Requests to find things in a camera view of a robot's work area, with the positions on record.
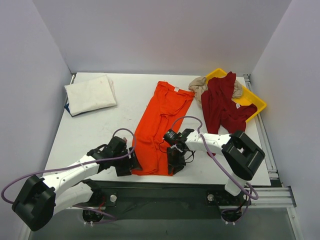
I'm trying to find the beige t shirt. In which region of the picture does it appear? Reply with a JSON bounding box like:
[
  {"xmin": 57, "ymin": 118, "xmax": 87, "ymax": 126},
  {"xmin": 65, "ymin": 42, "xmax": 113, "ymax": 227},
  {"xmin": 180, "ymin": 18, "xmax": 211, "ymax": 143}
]
[{"xmin": 188, "ymin": 76, "xmax": 244, "ymax": 107}]

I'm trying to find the dark red t shirt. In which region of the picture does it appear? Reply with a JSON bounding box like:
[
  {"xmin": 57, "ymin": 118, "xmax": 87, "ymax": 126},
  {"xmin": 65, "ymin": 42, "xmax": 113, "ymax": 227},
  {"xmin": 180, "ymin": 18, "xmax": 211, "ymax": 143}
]
[{"xmin": 201, "ymin": 72, "xmax": 258, "ymax": 134}]

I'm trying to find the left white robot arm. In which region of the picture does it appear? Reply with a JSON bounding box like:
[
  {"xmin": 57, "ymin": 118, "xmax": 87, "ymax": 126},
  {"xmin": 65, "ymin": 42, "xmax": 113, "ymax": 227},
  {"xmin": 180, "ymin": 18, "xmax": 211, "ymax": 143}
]
[{"xmin": 12, "ymin": 136, "xmax": 142, "ymax": 232}]

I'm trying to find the orange t shirt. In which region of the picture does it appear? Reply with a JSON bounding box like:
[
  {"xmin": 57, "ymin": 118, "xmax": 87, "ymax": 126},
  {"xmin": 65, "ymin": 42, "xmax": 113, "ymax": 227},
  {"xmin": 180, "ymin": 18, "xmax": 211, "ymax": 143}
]
[{"xmin": 132, "ymin": 81, "xmax": 195, "ymax": 176}]

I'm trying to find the yellow plastic bin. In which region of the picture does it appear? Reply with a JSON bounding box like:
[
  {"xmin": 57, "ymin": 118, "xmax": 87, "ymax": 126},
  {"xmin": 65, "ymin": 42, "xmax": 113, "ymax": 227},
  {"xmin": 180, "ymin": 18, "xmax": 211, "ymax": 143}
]
[{"xmin": 206, "ymin": 68, "xmax": 267, "ymax": 123}]

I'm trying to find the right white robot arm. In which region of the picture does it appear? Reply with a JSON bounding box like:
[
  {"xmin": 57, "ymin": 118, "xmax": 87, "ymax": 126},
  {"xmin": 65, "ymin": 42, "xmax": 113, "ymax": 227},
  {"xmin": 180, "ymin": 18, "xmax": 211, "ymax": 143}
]
[{"xmin": 163, "ymin": 128, "xmax": 265, "ymax": 204}]

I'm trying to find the folded blue t shirt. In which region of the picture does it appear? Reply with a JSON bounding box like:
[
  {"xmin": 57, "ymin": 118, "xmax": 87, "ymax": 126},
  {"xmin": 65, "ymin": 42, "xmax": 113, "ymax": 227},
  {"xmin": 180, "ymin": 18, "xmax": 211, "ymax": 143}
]
[{"xmin": 64, "ymin": 103, "xmax": 74, "ymax": 117}]

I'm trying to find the folded white t shirt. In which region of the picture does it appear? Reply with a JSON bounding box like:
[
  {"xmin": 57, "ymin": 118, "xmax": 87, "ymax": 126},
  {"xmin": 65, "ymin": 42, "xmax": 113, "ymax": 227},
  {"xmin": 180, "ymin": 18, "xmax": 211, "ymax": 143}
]
[{"xmin": 64, "ymin": 75, "xmax": 117, "ymax": 117}]

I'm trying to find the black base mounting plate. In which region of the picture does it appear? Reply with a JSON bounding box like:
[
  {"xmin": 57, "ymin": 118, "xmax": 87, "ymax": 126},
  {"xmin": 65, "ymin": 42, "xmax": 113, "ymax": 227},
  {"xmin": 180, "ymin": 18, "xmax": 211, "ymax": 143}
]
[{"xmin": 80, "ymin": 180, "xmax": 245, "ymax": 220}]

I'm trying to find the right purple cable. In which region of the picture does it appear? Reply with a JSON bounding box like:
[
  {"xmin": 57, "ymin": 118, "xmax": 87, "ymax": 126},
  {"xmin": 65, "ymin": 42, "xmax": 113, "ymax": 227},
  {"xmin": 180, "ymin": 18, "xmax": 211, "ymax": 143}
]
[{"xmin": 171, "ymin": 116, "xmax": 260, "ymax": 224}]

